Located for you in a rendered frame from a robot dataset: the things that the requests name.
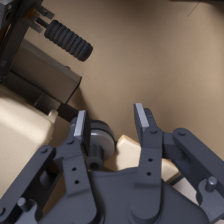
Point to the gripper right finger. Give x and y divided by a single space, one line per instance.
151 151

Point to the taupe padded block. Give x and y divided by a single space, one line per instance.
44 71

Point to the cream wood-edged pad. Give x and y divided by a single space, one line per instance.
128 154

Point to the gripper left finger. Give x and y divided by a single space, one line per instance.
74 177

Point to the dark grey couch frame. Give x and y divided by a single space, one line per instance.
12 35

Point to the cream couch cushion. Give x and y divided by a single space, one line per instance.
23 138

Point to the grey round disc knob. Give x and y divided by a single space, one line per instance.
102 140

